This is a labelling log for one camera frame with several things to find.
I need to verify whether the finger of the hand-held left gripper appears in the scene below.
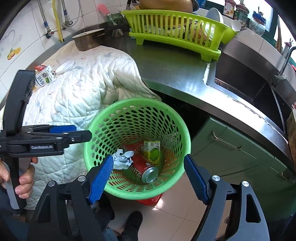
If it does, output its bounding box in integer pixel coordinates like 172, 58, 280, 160
22, 125, 77, 135
7, 130, 92, 155

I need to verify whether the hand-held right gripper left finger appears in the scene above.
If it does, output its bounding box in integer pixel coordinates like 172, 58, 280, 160
27, 155, 115, 241

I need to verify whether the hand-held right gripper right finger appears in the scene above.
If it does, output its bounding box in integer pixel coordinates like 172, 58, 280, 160
183, 154, 271, 241

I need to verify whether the green plastic mesh basket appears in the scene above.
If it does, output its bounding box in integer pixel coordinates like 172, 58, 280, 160
83, 97, 192, 201

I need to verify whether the person's left hand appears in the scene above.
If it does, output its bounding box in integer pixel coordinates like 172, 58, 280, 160
0, 157, 39, 198

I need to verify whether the crumpled pale blue tissue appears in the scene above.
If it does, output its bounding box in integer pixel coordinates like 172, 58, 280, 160
112, 149, 134, 169

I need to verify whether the white green milk carton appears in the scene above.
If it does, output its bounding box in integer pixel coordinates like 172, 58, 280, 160
34, 65, 56, 91

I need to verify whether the red drink can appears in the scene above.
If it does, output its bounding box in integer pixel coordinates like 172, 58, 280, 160
122, 142, 160, 183

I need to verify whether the white quilted blanket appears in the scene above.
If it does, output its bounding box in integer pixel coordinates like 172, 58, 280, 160
22, 43, 162, 210

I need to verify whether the green cabinet door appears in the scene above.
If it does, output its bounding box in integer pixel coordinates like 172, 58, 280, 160
191, 116, 296, 205

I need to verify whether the red plastic object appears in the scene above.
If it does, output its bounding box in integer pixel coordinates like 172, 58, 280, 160
136, 192, 163, 206

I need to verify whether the yellow green drink carton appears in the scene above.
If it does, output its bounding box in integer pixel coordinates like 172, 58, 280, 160
143, 140, 161, 167

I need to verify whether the black shoe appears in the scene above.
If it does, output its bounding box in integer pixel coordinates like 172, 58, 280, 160
121, 211, 143, 241

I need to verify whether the white round lid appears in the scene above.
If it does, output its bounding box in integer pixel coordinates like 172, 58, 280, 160
55, 61, 75, 75

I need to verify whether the steel cooking pot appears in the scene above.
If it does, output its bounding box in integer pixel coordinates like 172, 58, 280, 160
72, 28, 105, 52

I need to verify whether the steel sink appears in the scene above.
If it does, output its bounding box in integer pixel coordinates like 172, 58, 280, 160
207, 38, 296, 139

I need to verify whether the green glass jar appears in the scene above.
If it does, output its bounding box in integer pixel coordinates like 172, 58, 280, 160
106, 13, 125, 26

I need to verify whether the pink brush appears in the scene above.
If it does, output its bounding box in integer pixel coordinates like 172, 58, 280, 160
97, 3, 111, 16

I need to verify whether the green plastic dish rack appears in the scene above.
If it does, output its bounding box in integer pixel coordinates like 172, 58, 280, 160
120, 10, 238, 63

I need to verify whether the steel faucet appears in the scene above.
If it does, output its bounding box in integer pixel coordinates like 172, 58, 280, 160
273, 46, 296, 80

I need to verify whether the brown bowl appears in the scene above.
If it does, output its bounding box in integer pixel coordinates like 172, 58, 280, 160
139, 0, 193, 14

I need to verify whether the clear glass jar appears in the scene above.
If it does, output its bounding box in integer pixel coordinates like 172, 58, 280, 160
249, 19, 265, 36

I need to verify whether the white bowl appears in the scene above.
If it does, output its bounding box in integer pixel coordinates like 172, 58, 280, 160
206, 7, 224, 25

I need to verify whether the dark green bottle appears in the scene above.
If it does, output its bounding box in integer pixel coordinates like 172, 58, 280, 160
233, 2, 249, 25

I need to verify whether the orange label carton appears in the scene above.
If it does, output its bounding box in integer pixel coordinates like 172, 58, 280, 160
224, 0, 236, 19

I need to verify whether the metal cabinet handle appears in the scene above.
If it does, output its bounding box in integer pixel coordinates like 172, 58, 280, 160
211, 131, 243, 151

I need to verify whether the braided metal hose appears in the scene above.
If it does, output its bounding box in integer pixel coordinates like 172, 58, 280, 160
38, 0, 53, 39
61, 0, 80, 29

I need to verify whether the yellow hose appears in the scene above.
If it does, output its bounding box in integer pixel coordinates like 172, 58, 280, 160
52, 0, 64, 42

